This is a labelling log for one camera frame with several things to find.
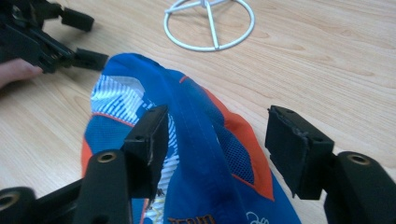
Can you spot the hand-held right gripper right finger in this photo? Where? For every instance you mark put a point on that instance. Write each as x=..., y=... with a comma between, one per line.
x=311, y=161

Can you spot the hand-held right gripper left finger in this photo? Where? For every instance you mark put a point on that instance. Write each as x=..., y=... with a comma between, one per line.
x=107, y=189

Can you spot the blue and orange sports garment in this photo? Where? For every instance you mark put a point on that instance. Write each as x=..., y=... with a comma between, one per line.
x=199, y=130

